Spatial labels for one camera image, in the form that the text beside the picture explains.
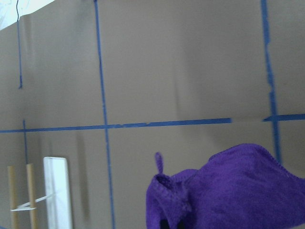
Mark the purple microfibre towel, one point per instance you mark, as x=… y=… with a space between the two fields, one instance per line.
x=243 y=187

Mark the white rack base tray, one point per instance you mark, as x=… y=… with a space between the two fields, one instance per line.
x=57 y=190

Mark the left wooden rack bar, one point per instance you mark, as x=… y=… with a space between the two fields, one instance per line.
x=13 y=198

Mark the wooden rack bar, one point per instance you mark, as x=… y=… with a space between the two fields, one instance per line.
x=13 y=198
x=32 y=195

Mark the right wooden rack bar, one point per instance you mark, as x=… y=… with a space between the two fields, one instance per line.
x=32 y=195

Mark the brown paper table cover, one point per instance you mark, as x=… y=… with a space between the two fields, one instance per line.
x=107 y=83

